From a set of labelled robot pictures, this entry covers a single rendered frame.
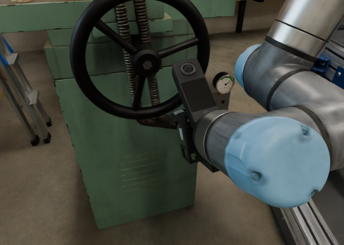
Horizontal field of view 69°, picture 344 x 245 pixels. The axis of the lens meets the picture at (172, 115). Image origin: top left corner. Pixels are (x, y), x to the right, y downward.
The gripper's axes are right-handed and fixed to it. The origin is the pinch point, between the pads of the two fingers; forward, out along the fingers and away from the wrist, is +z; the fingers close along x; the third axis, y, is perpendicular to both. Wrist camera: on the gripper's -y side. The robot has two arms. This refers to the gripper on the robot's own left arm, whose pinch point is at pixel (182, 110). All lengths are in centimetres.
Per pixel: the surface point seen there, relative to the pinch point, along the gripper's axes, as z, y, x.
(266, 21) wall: 275, -66, 207
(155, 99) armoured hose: 10.9, -3.0, -3.8
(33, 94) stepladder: 111, -15, -63
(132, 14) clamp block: 3.7, -22.3, -6.0
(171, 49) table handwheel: -1.0, -13.1, -0.1
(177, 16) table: 14.3, -23.3, 6.7
